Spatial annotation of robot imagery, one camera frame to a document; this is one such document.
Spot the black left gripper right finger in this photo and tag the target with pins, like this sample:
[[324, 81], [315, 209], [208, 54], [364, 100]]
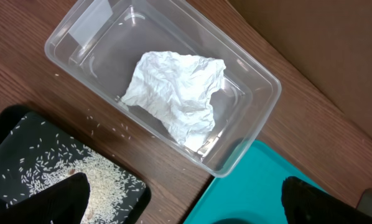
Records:
[[305, 204]]

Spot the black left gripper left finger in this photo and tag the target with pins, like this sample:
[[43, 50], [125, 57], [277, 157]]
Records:
[[64, 202]]

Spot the white napkin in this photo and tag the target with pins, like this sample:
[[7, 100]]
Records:
[[177, 89]]

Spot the pile of rice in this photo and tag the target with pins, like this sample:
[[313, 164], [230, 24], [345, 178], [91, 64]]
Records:
[[36, 155]]

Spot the teal serving tray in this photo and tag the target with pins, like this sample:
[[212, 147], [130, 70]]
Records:
[[251, 192]]

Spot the black tray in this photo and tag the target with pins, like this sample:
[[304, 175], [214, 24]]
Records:
[[48, 176]]

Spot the clear plastic bin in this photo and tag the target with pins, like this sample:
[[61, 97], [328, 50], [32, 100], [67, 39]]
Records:
[[100, 42]]

